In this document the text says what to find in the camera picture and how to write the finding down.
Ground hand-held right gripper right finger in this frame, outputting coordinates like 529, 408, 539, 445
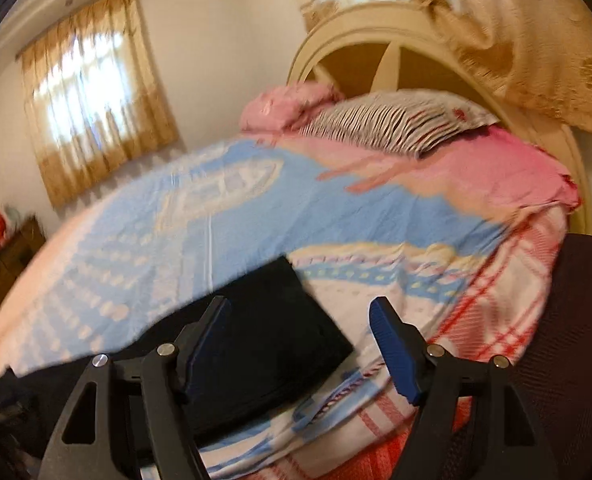
369, 296, 561, 480

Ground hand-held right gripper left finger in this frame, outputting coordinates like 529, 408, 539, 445
37, 295, 234, 480

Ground black pants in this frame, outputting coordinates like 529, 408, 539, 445
16, 256, 354, 453

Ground red plaid bed sheet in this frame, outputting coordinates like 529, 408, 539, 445
256, 205, 569, 480

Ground blue patterned blanket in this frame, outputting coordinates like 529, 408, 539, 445
0, 136, 507, 466

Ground black mesh chair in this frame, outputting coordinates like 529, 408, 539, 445
448, 232, 592, 480

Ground pink blanket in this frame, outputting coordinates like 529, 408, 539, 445
276, 125, 582, 221

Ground wooden cabinet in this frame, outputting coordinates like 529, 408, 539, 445
0, 215, 47, 326

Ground striped pillow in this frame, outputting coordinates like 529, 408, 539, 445
301, 89, 499, 157

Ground pink pillow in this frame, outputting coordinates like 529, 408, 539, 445
239, 82, 344, 133

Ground golden window curtain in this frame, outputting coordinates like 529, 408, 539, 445
17, 0, 181, 207

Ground cream arched headboard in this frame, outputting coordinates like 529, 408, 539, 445
286, 0, 592, 233

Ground beige floral curtain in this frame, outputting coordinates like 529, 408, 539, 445
298, 0, 592, 138

